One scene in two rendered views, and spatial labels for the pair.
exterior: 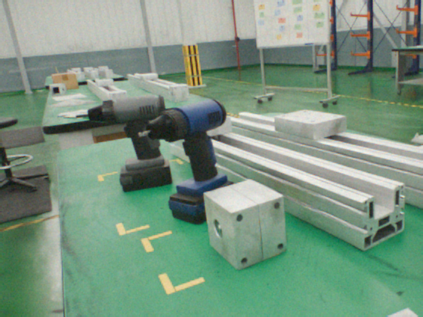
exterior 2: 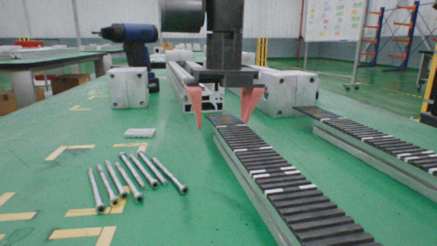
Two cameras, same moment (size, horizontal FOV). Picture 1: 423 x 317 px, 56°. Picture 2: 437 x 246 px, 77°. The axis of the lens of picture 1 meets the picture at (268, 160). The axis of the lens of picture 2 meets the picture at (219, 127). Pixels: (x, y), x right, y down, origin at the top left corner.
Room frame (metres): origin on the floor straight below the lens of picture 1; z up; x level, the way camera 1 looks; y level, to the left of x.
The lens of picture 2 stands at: (-0.03, -0.43, 0.94)
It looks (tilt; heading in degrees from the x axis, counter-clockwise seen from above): 17 degrees down; 20
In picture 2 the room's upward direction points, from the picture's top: straight up
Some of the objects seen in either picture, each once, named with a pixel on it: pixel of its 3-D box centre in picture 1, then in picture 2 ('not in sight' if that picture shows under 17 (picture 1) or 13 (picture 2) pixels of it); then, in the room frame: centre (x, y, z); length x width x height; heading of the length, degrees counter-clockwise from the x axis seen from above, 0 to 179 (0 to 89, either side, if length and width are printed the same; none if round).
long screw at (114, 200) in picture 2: not in sight; (105, 181); (0.19, -0.21, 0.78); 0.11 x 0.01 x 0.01; 52
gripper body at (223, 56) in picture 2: not in sight; (224, 56); (0.39, -0.28, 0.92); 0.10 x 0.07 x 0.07; 123
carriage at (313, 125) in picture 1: (309, 128); (234, 61); (0.99, -0.11, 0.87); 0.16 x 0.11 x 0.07; 33
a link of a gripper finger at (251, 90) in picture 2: not in sight; (237, 100); (0.40, -0.30, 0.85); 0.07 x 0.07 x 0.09; 33
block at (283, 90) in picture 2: not in sight; (291, 92); (0.63, -0.37, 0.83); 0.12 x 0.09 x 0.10; 123
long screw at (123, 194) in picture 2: not in sight; (114, 176); (0.21, -0.21, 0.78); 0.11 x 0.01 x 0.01; 51
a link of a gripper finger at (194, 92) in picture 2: not in sight; (207, 101); (0.37, -0.26, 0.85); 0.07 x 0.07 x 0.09; 33
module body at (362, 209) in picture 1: (249, 163); (185, 75); (0.89, 0.04, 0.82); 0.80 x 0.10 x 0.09; 33
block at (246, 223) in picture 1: (251, 219); (134, 86); (0.58, 0.04, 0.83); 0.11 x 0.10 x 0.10; 121
